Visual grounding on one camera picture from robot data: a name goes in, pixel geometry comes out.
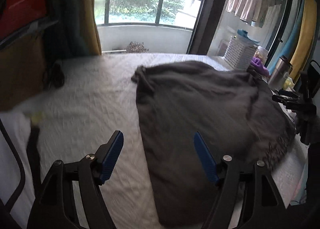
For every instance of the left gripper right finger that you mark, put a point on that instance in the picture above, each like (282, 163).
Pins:
(249, 184)

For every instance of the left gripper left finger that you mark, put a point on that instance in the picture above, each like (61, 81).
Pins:
(55, 206)

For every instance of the dark grey t-shirt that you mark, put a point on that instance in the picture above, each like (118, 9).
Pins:
(232, 110)

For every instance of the yellow snack bag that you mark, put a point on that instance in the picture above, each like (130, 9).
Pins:
(289, 84)

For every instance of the white small bottle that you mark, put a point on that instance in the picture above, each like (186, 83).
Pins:
(285, 76)

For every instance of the stainless steel thermos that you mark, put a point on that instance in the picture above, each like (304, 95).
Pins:
(283, 65)

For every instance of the yellow curtain right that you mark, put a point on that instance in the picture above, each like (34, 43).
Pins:
(305, 41)

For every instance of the yellow curtain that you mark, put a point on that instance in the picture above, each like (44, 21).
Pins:
(305, 41)
(88, 27)

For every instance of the purple plush toy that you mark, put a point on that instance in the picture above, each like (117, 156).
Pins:
(259, 67)

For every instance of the snack jar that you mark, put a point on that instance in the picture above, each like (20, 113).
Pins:
(262, 54)

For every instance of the white perforated storage basket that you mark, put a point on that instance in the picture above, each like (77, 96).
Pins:
(238, 54)

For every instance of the blue cloth on basket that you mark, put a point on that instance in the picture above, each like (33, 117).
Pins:
(242, 35)

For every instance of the white textured bedspread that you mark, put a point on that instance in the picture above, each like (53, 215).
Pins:
(98, 98)

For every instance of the yellow curtain left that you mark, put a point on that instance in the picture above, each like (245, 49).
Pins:
(88, 27)

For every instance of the dried plant on balcony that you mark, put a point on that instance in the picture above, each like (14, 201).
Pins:
(136, 47)

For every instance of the red box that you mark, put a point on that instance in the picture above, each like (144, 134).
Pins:
(19, 13)

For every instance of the black metal chair frame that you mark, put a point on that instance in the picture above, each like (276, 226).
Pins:
(12, 167)

